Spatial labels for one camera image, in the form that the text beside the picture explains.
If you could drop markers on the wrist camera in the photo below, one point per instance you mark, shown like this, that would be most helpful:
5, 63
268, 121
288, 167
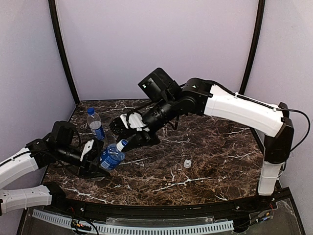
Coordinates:
87, 147
128, 123

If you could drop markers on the small circuit board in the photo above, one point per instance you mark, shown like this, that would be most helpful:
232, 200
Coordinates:
77, 225

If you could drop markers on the black front table rail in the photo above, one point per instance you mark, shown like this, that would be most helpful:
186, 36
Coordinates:
233, 209

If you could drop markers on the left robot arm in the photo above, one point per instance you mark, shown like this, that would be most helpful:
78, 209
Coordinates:
55, 147

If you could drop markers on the black frame post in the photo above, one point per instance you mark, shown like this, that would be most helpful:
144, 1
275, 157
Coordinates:
61, 49
253, 47

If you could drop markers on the left black frame post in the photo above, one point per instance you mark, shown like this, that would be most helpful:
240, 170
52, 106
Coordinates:
61, 49

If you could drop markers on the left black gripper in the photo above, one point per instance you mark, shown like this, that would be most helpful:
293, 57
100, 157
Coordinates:
92, 159

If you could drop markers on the blue cap water bottle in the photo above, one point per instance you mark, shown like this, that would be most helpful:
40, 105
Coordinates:
95, 124

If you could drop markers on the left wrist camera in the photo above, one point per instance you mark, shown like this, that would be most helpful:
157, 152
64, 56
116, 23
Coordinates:
87, 147

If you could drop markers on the right black frame post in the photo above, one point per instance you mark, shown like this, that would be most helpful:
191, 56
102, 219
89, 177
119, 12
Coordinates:
253, 47

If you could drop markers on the white cap water bottle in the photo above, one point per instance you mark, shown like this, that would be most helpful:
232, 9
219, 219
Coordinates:
112, 156

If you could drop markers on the clear bottle cap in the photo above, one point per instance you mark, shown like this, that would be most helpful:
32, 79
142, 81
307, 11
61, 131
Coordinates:
187, 163

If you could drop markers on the white slotted cable duct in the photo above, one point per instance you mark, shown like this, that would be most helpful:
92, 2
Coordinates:
123, 226

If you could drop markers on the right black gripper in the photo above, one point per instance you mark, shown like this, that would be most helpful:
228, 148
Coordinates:
138, 130

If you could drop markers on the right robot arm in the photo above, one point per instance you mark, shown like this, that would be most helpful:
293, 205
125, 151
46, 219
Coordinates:
207, 97

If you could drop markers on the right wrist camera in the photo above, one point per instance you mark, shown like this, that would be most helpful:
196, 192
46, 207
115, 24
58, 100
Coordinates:
128, 123

